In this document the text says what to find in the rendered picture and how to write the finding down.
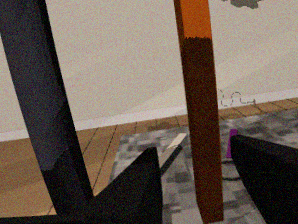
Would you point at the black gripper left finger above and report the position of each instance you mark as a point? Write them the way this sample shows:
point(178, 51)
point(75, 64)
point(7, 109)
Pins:
point(134, 197)

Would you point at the orange handle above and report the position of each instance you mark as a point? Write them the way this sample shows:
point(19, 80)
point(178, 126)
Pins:
point(200, 83)

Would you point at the grey ring with purple handle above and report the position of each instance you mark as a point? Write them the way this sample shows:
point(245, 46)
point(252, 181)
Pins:
point(233, 132)

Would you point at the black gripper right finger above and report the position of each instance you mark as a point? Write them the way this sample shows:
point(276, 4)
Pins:
point(269, 173)

